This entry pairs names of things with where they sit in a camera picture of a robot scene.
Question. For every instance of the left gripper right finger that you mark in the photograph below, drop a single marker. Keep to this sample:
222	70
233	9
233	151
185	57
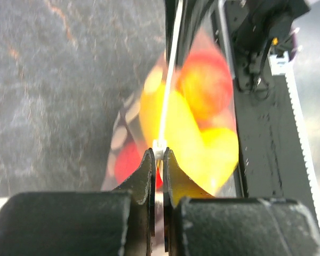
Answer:
176	186

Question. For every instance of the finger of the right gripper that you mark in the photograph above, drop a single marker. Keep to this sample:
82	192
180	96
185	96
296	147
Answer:
193	13

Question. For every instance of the red tomato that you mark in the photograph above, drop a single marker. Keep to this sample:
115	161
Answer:
205	82

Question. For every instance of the clear polka dot zip bag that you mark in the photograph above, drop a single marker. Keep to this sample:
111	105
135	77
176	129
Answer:
127	126

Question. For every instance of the red apple back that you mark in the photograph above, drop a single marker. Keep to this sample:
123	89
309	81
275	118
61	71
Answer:
127	162

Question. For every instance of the yellow red mango back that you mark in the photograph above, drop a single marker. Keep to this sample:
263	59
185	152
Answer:
181	131

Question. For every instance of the light blue cable duct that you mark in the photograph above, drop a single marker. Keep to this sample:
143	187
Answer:
282	66

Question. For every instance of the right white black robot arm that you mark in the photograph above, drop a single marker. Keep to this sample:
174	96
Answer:
265	20

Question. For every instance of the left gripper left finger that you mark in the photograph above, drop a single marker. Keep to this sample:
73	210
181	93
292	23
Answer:
139	222

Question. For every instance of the yellow lemon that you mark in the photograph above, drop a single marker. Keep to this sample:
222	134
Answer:
216	160

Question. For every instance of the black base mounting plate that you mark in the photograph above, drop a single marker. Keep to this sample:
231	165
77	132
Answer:
271	162

